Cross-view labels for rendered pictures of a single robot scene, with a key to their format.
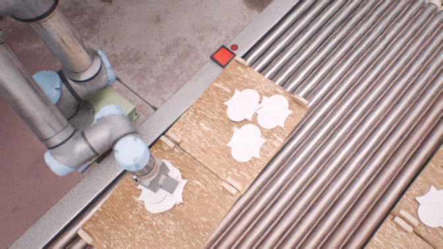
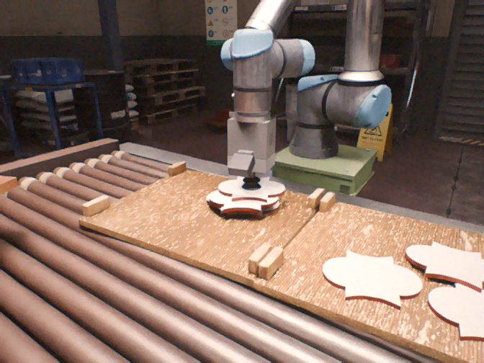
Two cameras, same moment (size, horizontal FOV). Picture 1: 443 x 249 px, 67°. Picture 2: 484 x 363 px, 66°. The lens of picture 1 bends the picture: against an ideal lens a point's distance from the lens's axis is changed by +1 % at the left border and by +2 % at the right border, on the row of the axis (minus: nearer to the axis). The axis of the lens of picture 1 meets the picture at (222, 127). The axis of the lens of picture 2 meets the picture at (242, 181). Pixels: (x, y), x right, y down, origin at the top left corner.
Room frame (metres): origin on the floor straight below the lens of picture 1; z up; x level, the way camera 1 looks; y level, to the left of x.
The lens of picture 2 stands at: (0.08, -0.49, 1.29)
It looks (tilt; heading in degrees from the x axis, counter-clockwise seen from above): 22 degrees down; 76
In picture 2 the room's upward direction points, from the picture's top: straight up
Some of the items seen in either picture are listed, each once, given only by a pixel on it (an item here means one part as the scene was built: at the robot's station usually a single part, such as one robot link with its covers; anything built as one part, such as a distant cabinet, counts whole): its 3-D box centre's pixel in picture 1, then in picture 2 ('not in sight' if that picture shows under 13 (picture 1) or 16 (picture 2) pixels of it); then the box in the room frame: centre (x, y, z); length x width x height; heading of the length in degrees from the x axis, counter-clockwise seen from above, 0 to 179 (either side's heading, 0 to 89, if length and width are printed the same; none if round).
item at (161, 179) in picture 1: (155, 176); (246, 142); (0.26, 0.21, 1.08); 0.12 x 0.09 x 0.16; 55
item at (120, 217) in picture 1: (161, 212); (209, 210); (0.18, 0.23, 0.93); 0.41 x 0.35 x 0.02; 137
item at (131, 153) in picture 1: (134, 155); (253, 60); (0.28, 0.23, 1.24); 0.09 x 0.08 x 0.11; 28
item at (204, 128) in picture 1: (238, 120); (413, 269); (0.48, -0.06, 0.93); 0.41 x 0.35 x 0.02; 135
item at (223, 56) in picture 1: (223, 56); not in sight; (0.76, -0.04, 0.92); 0.06 x 0.06 x 0.01; 41
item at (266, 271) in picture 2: (234, 184); (271, 263); (0.25, -0.02, 0.95); 0.06 x 0.02 x 0.03; 45
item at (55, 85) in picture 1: (53, 94); (318, 97); (0.56, 0.52, 1.11); 0.13 x 0.12 x 0.14; 118
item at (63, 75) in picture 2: not in sight; (49, 70); (-0.82, 3.41, 0.96); 0.50 x 0.38 x 0.21; 149
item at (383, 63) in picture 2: not in sight; (387, 62); (2.91, 3.64, 0.96); 0.35 x 0.21 x 0.15; 39
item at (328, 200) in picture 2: (174, 137); (327, 202); (0.43, 0.17, 0.95); 0.06 x 0.02 x 0.03; 45
